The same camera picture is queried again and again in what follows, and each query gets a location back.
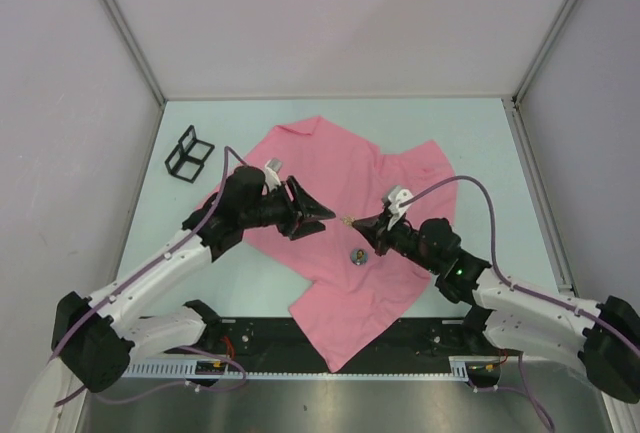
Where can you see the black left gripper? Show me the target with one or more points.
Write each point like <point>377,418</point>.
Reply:
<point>310,208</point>

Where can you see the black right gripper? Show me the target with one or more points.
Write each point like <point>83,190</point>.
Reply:
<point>376,231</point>

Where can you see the gold leaf rhinestone brooch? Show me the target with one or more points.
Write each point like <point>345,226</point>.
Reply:
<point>347,220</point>

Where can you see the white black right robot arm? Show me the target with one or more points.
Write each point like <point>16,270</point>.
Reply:
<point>599,340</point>

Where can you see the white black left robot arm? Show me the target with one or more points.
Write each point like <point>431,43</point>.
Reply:
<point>97,337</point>

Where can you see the round portrait pin badge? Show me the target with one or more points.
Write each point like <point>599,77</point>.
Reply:
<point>359,256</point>

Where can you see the pink t-shirt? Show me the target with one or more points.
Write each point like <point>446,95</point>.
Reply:
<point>346,306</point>

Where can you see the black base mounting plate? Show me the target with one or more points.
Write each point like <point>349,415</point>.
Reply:
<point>280,340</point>

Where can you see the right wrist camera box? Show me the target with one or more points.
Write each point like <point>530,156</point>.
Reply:
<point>396,204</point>

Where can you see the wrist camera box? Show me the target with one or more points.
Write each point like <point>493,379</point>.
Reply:
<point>271,172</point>
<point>396,204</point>

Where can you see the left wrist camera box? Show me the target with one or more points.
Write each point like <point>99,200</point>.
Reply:
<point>271,172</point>

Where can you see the black wire frame box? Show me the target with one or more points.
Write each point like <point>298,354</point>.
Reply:
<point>188,157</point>

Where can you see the white slotted cable duct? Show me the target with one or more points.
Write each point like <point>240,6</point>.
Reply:
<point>414,368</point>

